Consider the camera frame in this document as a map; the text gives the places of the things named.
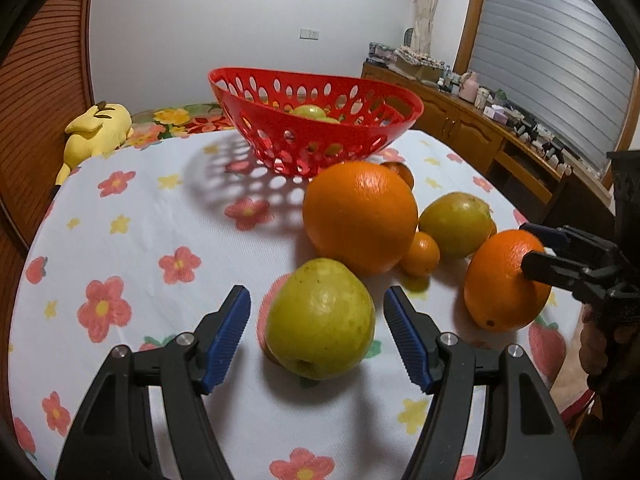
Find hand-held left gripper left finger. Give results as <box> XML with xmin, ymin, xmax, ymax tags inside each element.
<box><xmin>55</xmin><ymin>285</ymin><xmax>251</xmax><ymax>480</ymax></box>

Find person's right hand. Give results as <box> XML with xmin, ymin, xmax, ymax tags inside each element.
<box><xmin>579</xmin><ymin>305</ymin><xmax>608</xmax><ymax>387</ymax></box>

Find small tangerine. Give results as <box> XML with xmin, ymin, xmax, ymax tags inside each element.
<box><xmin>400</xmin><ymin>231</ymin><xmax>442</xmax><ymax>277</ymax></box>

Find beige curtain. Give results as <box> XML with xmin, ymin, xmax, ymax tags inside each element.
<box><xmin>410</xmin><ymin>0</ymin><xmax>446</xmax><ymax>58</ymax></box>

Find colourful floral blanket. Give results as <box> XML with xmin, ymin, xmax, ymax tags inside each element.
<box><xmin>120</xmin><ymin>102</ymin><xmax>241</xmax><ymax>148</ymax></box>

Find patterned storage box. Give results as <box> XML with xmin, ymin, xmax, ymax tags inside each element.
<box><xmin>367</xmin><ymin>42</ymin><xmax>398</xmax><ymax>66</ymax></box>

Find pink jug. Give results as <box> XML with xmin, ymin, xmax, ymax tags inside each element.
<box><xmin>459</xmin><ymin>71</ymin><xmax>480</xmax><ymax>102</ymax></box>

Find wooden window frame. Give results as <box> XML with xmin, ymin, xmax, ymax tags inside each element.
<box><xmin>452</xmin><ymin>0</ymin><xmax>490</xmax><ymax>76</ymax></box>

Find wooden louvered wardrobe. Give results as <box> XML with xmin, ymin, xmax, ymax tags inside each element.
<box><xmin>0</xmin><ymin>0</ymin><xmax>98</xmax><ymax>341</ymax></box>

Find large oblong orange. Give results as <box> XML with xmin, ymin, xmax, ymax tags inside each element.
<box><xmin>463</xmin><ymin>229</ymin><xmax>552</xmax><ymax>333</ymax></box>

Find red striped cloth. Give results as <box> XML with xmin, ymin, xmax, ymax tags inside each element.
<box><xmin>560</xmin><ymin>390</ymin><xmax>601</xmax><ymax>426</ymax></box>

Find floral cloth bundle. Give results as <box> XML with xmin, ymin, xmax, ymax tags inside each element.
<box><xmin>395</xmin><ymin>46</ymin><xmax>448</xmax><ymax>68</ymax></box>

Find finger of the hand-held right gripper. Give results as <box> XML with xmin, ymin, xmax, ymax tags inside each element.
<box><xmin>522</xmin><ymin>250</ymin><xmax>601</xmax><ymax>292</ymax></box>
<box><xmin>519</xmin><ymin>223</ymin><xmax>618</xmax><ymax>262</ymax></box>

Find person's right forearm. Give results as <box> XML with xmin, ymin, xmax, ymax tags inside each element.
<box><xmin>570</xmin><ymin>387</ymin><xmax>640</xmax><ymax>480</ymax></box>

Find yellow plush toy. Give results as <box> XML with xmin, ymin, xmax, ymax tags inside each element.
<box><xmin>54</xmin><ymin>101</ymin><xmax>135</xmax><ymax>186</ymax></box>

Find large round orange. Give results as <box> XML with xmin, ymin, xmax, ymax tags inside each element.
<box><xmin>302</xmin><ymin>161</ymin><xmax>419</xmax><ymax>276</ymax></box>

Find grey window blind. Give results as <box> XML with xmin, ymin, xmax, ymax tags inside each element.
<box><xmin>467</xmin><ymin>0</ymin><xmax>638</xmax><ymax>171</ymax></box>

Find wooden dresser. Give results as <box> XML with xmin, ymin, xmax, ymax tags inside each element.
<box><xmin>361</xmin><ymin>62</ymin><xmax>616</xmax><ymax>226</ymax></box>

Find large yellow-green pear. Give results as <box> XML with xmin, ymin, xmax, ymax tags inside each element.
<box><xmin>265</xmin><ymin>258</ymin><xmax>377</xmax><ymax>381</ymax></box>

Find white floral cloth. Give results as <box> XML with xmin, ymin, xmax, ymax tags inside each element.
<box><xmin>7</xmin><ymin>130</ymin><xmax>571</xmax><ymax>480</ymax></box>

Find row of small bottles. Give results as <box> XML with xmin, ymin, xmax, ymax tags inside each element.
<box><xmin>510</xmin><ymin>110</ymin><xmax>576</xmax><ymax>176</ymax></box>

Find brownish yellow-green pear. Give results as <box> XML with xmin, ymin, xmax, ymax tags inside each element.
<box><xmin>418</xmin><ymin>192</ymin><xmax>496</xmax><ymax>260</ymax></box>

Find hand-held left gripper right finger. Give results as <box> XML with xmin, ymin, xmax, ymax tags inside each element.
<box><xmin>383</xmin><ymin>285</ymin><xmax>583</xmax><ymax>480</ymax></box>

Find red perforated plastic basket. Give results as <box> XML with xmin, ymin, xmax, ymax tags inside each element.
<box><xmin>207</xmin><ymin>66</ymin><xmax>425</xmax><ymax>178</ymax></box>

